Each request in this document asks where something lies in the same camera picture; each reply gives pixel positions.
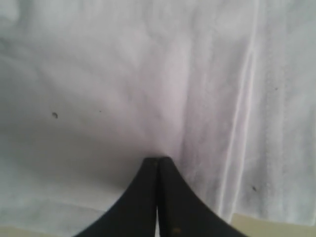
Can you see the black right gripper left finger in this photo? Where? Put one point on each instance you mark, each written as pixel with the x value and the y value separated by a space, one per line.
pixel 134 214

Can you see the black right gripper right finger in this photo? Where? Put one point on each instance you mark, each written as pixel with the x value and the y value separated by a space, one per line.
pixel 181 213

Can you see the white t-shirt red print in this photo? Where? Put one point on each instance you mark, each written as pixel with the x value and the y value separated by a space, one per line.
pixel 227 88

